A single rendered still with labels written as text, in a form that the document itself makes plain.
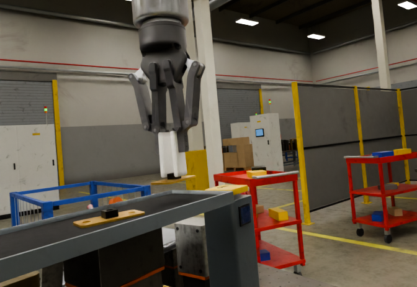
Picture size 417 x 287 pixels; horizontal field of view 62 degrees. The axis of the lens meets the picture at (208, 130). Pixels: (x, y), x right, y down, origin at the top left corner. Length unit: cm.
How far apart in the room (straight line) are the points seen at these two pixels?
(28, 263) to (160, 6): 37
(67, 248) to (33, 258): 3
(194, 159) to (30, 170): 368
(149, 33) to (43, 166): 828
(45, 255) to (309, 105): 505
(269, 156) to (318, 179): 567
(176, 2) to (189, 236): 52
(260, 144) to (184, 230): 1032
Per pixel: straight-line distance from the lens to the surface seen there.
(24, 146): 869
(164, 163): 54
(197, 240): 83
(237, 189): 64
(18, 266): 35
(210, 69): 482
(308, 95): 530
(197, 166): 782
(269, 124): 1086
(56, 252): 36
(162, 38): 53
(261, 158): 1113
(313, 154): 525
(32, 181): 873
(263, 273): 152
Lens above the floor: 125
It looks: 2 degrees up
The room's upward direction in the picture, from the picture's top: 5 degrees counter-clockwise
